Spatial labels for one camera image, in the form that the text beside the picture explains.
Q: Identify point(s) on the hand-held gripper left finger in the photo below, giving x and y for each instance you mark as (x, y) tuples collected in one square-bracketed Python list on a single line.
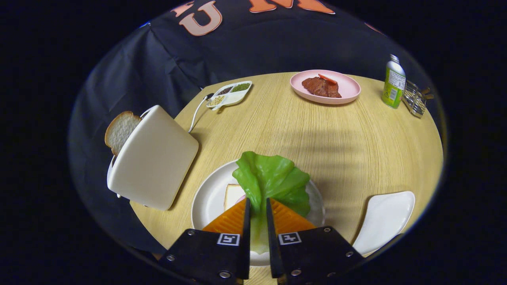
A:
[(206, 253)]

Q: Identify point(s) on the brown-crusted bread slice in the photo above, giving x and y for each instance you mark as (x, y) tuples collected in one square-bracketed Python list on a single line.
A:
[(121, 130)]

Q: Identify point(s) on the white toaster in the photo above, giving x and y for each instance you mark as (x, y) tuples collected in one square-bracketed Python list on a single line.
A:
[(154, 162)]

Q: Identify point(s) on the green label metal bottle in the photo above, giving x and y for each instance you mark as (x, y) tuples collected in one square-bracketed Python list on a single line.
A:
[(393, 85)]

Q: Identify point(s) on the red sausage slice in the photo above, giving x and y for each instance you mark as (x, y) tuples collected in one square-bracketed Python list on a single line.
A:
[(328, 78)]

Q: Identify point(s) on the brown meat slice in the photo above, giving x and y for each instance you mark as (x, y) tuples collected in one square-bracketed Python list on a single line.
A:
[(321, 89)]

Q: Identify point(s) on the black backdrop cloth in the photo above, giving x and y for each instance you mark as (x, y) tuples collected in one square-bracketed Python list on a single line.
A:
[(237, 47)]

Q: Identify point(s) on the white round plate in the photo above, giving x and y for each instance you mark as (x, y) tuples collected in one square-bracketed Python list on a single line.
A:
[(210, 198)]

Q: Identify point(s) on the white divided bean dish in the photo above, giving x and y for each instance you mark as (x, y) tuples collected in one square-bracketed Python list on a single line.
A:
[(233, 97)]

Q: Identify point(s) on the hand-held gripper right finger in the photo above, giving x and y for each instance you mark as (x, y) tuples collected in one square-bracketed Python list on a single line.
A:
[(313, 253)]

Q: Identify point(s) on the white curved dish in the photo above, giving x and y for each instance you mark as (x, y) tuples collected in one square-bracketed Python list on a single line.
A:
[(386, 219)]

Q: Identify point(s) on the green lettuce leaf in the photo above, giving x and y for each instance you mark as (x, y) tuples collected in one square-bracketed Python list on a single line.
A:
[(269, 178)]

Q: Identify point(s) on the pink plate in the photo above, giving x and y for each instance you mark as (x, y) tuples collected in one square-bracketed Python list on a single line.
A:
[(348, 89)]

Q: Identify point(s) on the square white toast slice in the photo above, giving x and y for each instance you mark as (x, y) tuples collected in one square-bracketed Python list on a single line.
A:
[(233, 194)]

